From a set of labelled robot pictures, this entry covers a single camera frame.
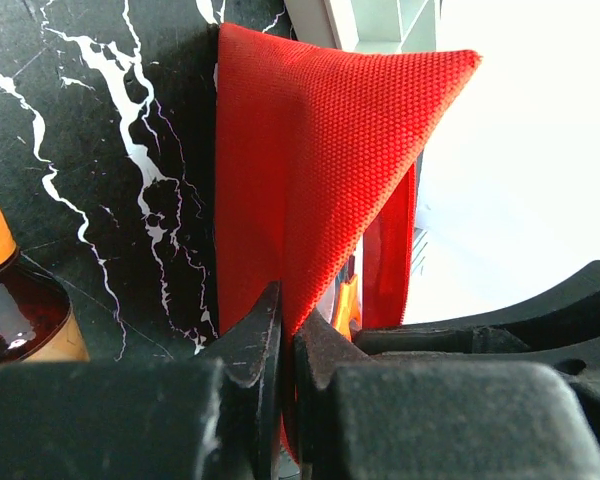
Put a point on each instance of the brown bottle orange cap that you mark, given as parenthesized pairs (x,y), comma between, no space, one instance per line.
(37,320)

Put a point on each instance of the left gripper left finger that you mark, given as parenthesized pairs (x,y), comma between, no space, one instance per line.
(213,416)

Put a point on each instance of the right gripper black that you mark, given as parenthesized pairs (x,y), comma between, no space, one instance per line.
(559,327)

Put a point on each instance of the orange small scissors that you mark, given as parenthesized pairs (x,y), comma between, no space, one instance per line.
(347,317)

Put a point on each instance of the grey divided plastic tray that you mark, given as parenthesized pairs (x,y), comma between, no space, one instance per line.
(367,26)

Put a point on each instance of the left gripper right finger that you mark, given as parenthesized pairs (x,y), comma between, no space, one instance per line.
(360,418)

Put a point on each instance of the red first aid pouch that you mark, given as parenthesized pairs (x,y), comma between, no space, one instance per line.
(314,148)

